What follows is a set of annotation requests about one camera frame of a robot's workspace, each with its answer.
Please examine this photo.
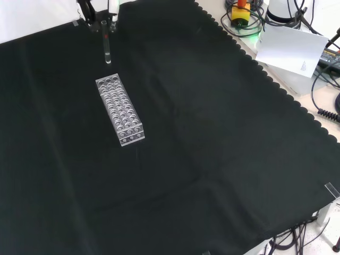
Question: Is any pale grey box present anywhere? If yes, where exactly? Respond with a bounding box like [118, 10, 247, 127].
[261, 62, 319, 97]

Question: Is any black bench cloth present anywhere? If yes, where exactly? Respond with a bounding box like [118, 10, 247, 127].
[0, 0, 340, 255]

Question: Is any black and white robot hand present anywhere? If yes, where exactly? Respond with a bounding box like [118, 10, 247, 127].
[76, 0, 120, 33]

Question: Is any yellow stop button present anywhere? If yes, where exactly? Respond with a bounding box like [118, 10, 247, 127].
[230, 0, 251, 28]

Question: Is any black power adapter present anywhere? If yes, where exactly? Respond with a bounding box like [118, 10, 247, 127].
[318, 48, 340, 67]

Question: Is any clear glass test tube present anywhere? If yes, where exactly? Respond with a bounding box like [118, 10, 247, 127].
[101, 20, 112, 65]

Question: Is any thin black cable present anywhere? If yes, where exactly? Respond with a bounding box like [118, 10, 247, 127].
[310, 63, 340, 112]

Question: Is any white cylindrical stand base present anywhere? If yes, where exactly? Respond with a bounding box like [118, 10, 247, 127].
[265, 0, 303, 26]

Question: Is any coiled black cable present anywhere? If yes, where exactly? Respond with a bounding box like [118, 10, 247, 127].
[317, 108, 340, 122]

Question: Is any clear acrylic test tube rack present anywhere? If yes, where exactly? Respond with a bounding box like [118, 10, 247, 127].
[95, 73, 146, 148]

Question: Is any green cable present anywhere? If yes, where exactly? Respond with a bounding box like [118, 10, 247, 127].
[220, 4, 264, 38]

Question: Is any white bench leg bracket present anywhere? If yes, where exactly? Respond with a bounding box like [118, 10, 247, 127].
[315, 201, 332, 227]

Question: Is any black floor cable bundle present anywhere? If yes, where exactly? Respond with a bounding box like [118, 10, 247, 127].
[264, 219, 340, 255]

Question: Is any white paper sheet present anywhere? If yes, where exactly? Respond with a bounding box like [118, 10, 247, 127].
[255, 26, 330, 79]

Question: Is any clear tape strip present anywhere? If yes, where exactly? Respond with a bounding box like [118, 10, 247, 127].
[324, 182, 340, 199]

